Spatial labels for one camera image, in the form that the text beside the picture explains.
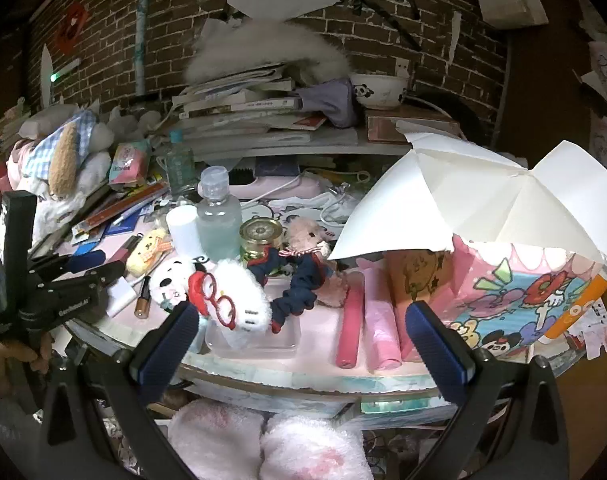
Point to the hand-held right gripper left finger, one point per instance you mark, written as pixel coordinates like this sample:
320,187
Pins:
168,345

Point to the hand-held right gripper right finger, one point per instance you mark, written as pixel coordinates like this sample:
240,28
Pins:
438,355

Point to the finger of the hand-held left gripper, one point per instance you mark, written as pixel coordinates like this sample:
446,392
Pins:
106,272
58,264

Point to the panda plush toy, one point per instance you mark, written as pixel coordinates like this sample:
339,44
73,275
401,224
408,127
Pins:
171,280

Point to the pink cartoon paper bag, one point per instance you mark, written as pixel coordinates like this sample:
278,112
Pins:
508,300

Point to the green glass jar gold lid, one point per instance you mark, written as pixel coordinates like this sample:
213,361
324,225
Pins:
261,240

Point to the person's left hand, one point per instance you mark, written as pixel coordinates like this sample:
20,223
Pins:
11,362

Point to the white charger block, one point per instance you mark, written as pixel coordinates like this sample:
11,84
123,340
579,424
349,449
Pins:
118,297

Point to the light pink roll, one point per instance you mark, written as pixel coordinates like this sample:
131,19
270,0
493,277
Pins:
402,342
381,320

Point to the yellow dog plush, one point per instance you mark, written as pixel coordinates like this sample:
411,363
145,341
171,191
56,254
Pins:
146,252

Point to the brown lipstick tube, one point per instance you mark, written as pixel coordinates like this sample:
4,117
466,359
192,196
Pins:
143,300

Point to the white cylindrical bottle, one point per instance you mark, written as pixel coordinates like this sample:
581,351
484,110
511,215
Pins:
183,230

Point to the white plush with red glasses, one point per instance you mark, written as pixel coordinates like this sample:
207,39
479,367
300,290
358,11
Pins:
238,290

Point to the dark pink roll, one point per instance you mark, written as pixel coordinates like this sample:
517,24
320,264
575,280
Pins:
351,320

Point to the pink fluffy slipper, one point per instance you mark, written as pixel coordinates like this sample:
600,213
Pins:
213,440
313,450

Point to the pink tissue packet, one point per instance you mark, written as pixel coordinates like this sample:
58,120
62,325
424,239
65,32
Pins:
128,162

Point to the clear plastic tray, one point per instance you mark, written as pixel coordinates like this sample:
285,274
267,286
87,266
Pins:
283,341

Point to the clear plastic bottle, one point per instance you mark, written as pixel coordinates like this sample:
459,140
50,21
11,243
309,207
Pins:
218,225

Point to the navy fabric scrunchie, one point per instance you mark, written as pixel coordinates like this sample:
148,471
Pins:
288,300

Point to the green-label water bottle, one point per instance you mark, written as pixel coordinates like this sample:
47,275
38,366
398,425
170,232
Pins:
179,165

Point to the orange tube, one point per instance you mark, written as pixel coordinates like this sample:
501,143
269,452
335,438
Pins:
578,305

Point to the brown bear plush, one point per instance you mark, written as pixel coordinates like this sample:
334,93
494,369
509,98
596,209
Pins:
306,232

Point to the stack of books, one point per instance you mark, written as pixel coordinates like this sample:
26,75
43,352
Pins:
243,110

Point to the panda-print white bowl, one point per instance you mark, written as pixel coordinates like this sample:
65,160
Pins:
378,91

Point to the grey fur piece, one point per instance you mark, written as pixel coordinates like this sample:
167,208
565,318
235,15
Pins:
263,50

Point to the purple cloth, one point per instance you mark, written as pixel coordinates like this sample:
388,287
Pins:
328,100

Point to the red wall sign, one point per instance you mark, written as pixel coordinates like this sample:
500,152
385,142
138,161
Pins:
72,25

